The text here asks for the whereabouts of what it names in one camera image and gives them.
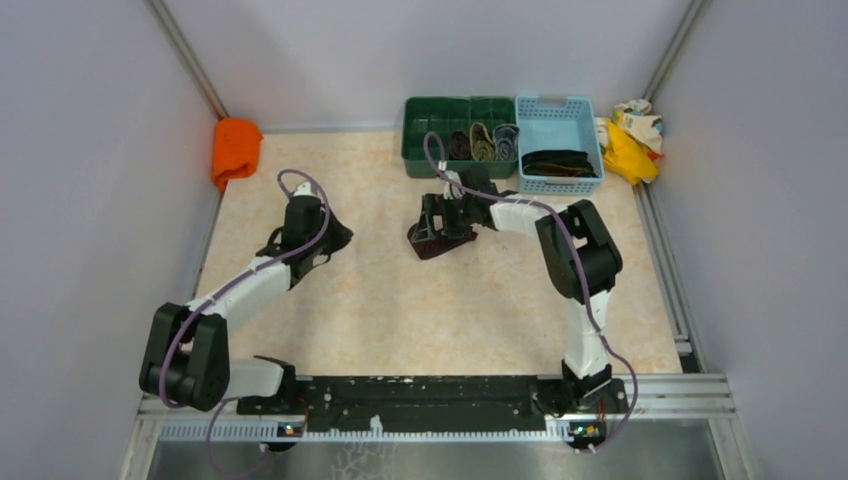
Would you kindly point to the grey rolled tie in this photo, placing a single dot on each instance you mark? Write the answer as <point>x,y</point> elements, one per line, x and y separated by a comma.
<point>505,138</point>

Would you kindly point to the yellow crumpled cloth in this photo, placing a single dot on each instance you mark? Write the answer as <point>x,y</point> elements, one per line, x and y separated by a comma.
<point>625,156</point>

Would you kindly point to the dark brown rolled tie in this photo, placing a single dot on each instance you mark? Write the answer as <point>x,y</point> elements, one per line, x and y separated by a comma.
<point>459,146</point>

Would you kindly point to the black tie in basket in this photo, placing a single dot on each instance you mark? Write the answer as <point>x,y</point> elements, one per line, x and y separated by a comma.
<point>558,163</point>

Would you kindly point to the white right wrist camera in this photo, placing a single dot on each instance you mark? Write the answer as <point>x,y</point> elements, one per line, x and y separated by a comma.
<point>453,186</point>

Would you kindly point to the olive rolled tie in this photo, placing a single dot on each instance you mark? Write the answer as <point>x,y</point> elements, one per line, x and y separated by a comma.
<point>482,146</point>

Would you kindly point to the white patterned crumpled cloth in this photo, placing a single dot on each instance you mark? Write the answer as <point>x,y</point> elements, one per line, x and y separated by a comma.
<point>635,118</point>

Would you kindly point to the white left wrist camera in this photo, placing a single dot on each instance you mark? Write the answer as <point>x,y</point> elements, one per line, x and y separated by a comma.
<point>307,189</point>

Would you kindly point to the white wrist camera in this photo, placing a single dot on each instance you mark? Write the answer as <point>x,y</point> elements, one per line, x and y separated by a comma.
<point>307,189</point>
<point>453,186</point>

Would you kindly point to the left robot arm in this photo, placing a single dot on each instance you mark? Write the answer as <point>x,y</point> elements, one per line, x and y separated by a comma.
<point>187,358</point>

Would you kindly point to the green compartment organizer tray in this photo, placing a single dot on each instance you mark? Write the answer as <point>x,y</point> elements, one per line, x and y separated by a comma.
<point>429,120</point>

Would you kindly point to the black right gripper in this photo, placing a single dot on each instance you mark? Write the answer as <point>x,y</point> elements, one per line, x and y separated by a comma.
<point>436,206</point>

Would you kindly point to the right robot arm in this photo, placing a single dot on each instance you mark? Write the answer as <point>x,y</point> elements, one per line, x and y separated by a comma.
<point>581,259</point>

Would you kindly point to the orange folded cloth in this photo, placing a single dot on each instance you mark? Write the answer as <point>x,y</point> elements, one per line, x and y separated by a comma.
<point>236,151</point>

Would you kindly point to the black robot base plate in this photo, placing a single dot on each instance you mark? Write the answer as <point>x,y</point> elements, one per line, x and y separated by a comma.
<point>433,404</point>

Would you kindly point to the light blue plastic basket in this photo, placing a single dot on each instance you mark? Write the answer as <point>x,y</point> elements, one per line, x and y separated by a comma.
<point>557,124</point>

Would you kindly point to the white slotted cable duct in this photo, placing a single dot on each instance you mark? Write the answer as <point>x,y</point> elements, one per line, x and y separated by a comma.
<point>270,431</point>

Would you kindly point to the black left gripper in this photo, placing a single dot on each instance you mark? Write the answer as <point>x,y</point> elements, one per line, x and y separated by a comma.
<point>342,236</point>

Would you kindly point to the red navy striped tie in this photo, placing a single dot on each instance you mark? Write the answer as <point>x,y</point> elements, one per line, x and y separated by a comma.
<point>429,249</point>

